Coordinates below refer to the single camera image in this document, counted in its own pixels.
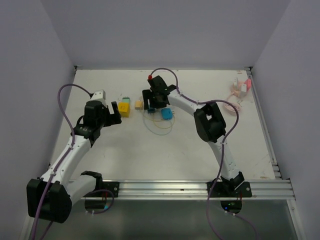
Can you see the teal plug adapter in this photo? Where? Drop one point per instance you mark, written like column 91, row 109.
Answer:
column 151, row 110

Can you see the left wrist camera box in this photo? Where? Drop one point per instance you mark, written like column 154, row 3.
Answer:
column 100, row 96

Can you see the left black base bracket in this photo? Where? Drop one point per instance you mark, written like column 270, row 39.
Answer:
column 112, row 186

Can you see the yellow cube power socket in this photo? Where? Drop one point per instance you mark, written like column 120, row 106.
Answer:
column 124, row 109

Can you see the aluminium front rail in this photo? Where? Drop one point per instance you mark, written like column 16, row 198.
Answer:
column 198, row 190

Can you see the pink power socket cluster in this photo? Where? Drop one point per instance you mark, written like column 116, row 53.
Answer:
column 239, row 88

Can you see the black base bracket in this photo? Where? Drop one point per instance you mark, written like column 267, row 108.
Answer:
column 233, row 188
column 112, row 186

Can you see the pale yellow plug adapter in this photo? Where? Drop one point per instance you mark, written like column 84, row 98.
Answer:
column 139, row 105

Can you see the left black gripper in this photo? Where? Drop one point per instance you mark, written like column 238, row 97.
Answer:
column 113, row 118

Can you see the right black base bracket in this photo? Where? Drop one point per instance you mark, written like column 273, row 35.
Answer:
column 233, row 188

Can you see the green plug adapter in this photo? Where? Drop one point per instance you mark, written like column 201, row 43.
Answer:
column 126, row 100

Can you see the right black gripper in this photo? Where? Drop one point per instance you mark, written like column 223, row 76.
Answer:
column 146, row 94

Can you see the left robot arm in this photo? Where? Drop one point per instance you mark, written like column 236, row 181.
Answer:
column 51, row 196

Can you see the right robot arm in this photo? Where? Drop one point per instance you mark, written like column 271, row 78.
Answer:
column 209, row 122

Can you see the blue plug adapter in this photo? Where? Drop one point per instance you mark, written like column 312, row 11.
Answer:
column 166, row 114

